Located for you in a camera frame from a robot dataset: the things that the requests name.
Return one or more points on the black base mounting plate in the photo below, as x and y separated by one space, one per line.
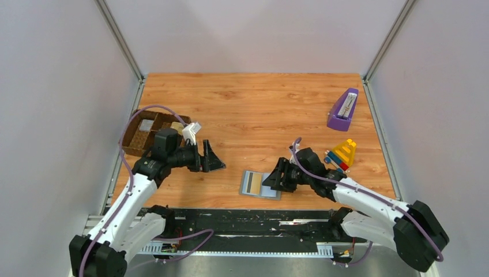
259 230

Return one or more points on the brown woven divided basket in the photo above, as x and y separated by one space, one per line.
134 142

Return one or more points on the silver card in basket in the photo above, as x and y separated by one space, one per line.
145 125

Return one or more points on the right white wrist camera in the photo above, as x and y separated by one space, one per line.
294 147

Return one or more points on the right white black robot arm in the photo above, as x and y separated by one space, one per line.
411 230

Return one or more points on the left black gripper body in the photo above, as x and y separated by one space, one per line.
204 155

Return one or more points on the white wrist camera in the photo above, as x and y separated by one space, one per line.
294 147
190 131

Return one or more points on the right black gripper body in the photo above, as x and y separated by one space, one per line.
285 174

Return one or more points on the grey card holder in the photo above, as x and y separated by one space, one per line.
266 192

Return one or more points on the white slotted cable duct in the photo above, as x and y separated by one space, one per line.
320 250

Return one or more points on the colourful toy block vehicle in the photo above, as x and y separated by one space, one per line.
342 155

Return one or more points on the gold card in basket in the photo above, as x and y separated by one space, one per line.
178 126

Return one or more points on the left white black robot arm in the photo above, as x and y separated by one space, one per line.
110 246

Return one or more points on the purple metronome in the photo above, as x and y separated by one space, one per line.
340 115

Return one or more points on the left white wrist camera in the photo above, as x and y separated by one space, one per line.
190 131

